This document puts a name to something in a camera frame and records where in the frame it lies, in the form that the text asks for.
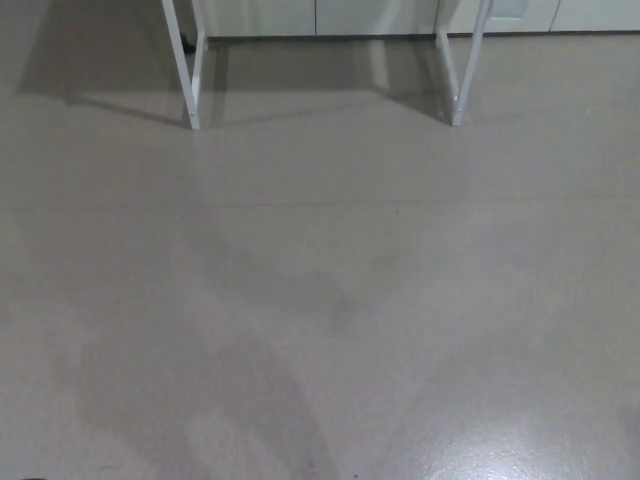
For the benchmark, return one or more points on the small black floor object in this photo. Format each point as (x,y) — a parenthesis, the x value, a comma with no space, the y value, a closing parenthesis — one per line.
(188,46)

